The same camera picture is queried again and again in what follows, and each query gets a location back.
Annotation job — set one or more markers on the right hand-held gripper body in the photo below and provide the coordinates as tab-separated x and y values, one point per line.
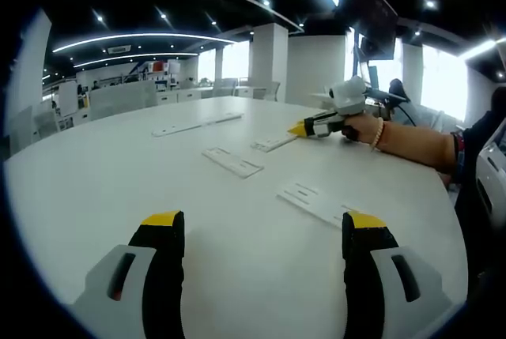
350	96

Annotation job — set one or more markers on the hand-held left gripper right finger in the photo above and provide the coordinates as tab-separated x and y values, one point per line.
363	276

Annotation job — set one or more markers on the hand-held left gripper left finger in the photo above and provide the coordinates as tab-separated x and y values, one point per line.
158	268

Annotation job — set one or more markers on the small white socket holder cover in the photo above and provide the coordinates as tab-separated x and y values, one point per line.
273	143

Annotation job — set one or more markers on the white slotted socket holder plate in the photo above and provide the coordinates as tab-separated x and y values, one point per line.
233	163
304	200

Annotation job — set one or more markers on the long white socket holder strip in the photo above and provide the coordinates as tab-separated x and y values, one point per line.
189	125

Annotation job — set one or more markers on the person's right hand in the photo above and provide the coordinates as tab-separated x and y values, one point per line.
363	127

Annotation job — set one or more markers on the white square pillar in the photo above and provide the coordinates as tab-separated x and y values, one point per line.
269	62
29	70

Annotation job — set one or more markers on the black hanging monitor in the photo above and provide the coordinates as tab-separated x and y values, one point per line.
371	15

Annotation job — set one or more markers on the bright window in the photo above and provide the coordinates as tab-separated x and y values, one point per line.
444	82
235	62

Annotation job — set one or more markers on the short ceiling light strip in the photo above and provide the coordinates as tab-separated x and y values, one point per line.
482	48

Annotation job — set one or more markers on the white low cabinets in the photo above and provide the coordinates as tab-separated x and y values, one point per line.
178	96

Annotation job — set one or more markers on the white chest device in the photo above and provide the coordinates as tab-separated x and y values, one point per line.
492	165

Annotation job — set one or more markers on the display shelves with red boxes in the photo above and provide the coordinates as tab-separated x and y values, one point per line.
160	72

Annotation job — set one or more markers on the white standing board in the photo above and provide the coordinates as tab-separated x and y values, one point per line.
68	98

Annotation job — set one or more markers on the thin ceiling light strip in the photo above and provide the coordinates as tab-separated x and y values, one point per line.
138	55
138	34

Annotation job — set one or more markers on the ceiling air vent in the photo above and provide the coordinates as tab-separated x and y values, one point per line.
118	50

